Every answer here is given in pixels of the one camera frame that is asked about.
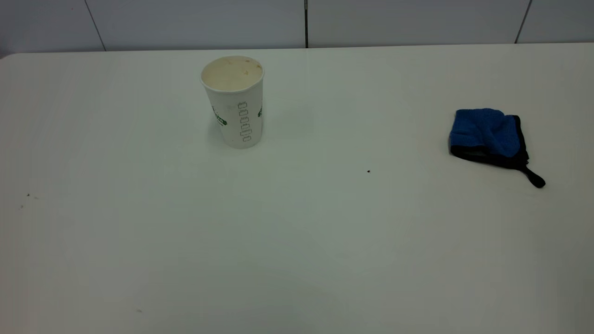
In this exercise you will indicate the white paper cup green print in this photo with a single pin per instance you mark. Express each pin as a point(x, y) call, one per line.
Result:
point(234, 106)

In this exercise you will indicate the blue cloth with black trim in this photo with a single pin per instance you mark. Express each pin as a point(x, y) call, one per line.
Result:
point(487, 132)

